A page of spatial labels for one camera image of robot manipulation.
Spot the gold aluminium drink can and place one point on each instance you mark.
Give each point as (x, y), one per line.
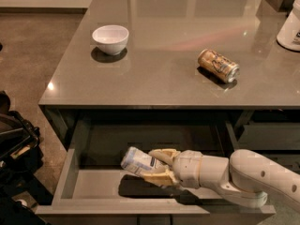
(219, 65)

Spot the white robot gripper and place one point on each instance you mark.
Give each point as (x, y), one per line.
(187, 168)

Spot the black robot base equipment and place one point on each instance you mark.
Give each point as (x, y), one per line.
(21, 155)

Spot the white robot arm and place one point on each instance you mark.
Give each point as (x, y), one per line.
(245, 178)

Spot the open grey top drawer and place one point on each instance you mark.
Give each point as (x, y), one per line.
(94, 189)

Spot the white plastic container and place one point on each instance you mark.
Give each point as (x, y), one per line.
(289, 34)

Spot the white ceramic bowl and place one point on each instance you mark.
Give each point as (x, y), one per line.
(111, 39)

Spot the dark lower cabinet drawers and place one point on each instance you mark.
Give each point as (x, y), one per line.
(273, 133)

